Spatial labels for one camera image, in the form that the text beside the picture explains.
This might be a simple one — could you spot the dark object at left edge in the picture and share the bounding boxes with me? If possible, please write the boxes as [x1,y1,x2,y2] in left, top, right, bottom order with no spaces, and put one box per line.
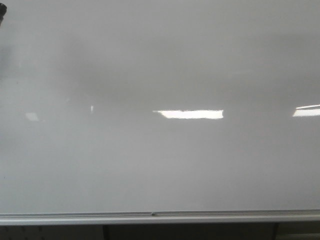
[0,3,7,25]

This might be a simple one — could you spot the white whiteboard with aluminium frame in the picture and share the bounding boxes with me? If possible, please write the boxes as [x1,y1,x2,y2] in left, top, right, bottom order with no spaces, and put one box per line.
[0,0,320,226]

